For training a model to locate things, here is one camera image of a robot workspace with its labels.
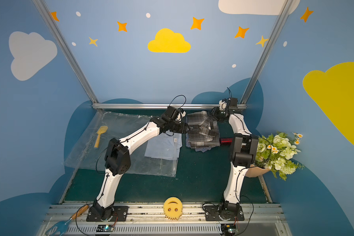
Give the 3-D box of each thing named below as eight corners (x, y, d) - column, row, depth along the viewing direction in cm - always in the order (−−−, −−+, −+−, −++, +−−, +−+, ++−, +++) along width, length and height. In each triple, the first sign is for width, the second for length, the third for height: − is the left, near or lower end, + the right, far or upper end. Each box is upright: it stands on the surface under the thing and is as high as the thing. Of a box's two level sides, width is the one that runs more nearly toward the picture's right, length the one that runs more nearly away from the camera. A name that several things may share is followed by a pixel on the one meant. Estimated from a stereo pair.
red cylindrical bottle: (220, 144, 101) (221, 143, 100) (219, 139, 104) (220, 137, 102) (232, 144, 101) (233, 143, 100) (231, 139, 104) (232, 137, 102)
